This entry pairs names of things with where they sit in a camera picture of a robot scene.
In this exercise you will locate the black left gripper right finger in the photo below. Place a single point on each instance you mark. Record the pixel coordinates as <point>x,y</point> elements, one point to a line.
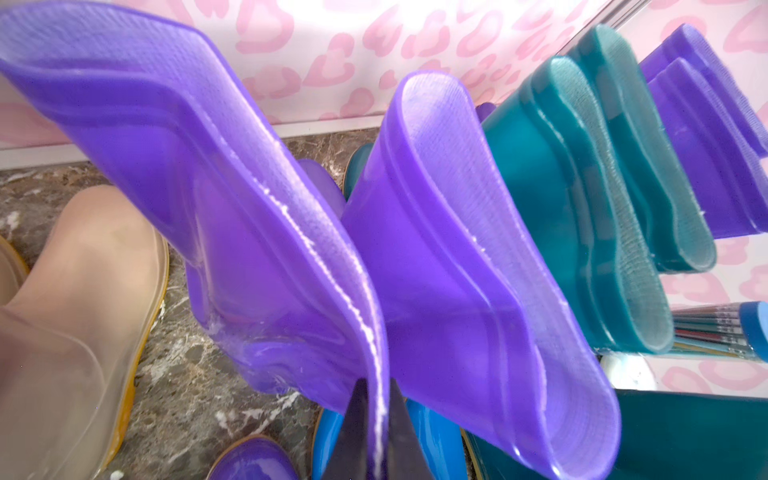
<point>405,459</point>

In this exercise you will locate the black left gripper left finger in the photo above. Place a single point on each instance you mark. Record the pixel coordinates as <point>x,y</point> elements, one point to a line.
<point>344,438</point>

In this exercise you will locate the blue rain boot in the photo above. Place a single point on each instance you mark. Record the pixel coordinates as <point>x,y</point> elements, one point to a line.
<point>439,438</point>

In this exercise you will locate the dark green rain boot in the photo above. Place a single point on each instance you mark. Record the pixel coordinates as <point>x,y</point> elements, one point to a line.
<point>660,438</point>
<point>670,217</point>
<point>578,214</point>

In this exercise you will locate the dark green rain boot front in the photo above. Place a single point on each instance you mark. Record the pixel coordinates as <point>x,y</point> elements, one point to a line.
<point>670,217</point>

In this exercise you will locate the blue capped clear bottle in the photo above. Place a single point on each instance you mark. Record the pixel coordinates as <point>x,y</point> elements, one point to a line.
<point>734,330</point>

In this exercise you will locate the right aluminium corner post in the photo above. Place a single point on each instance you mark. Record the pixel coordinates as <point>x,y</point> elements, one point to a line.
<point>614,14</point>

